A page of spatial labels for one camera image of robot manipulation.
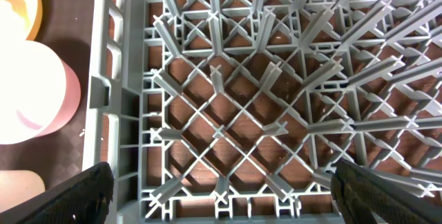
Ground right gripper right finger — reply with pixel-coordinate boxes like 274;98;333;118
331;160;441;223

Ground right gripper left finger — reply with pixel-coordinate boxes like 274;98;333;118
1;162;114;224

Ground pink white bowl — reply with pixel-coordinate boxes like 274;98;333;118
1;41;81;144

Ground grey dishwasher rack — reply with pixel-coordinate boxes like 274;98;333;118
83;0;441;223

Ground small white green cup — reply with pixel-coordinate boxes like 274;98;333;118
0;170;46;212

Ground dark brown serving tray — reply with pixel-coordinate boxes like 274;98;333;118
1;0;94;189

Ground yellow plate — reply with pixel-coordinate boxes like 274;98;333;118
1;0;43;41

